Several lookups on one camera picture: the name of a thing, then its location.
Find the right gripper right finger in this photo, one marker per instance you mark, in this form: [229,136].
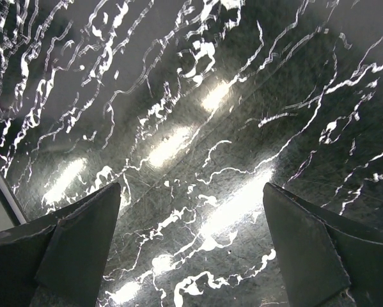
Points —
[325,259]

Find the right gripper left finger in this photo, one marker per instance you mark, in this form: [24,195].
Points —
[65,251]

